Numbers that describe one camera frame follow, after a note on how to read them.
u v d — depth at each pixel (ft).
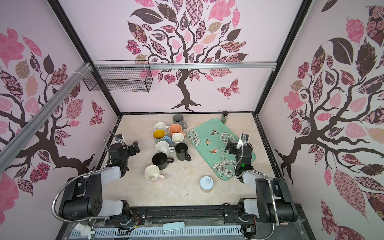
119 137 2.55
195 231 2.29
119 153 2.27
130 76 3.11
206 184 2.61
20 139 1.72
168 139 3.11
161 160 2.93
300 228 2.30
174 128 3.38
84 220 1.49
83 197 1.42
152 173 2.81
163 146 3.11
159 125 3.39
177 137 3.21
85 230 2.21
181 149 3.03
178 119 3.45
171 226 2.27
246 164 2.26
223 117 3.59
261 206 1.38
